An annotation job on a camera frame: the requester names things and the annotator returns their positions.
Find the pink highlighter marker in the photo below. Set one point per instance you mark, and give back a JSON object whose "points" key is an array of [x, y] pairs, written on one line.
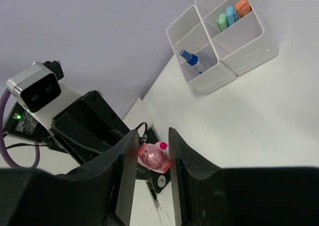
{"points": [[154, 157]]}

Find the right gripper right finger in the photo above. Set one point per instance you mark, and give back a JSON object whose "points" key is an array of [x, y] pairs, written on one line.
{"points": [[205, 194]]}

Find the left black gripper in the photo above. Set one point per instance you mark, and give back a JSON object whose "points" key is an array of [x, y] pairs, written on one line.
{"points": [[88, 127]]}

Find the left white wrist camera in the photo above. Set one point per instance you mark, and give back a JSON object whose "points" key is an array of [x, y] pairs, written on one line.
{"points": [[39, 90]]}

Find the orange eraser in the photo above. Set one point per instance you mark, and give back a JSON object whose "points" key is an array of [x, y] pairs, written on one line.
{"points": [[242, 8]]}

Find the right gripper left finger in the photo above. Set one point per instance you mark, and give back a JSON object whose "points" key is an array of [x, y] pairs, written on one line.
{"points": [[98, 193]]}

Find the white compartment organizer box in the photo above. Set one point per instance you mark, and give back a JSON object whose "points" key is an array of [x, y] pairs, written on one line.
{"points": [[240, 48]]}

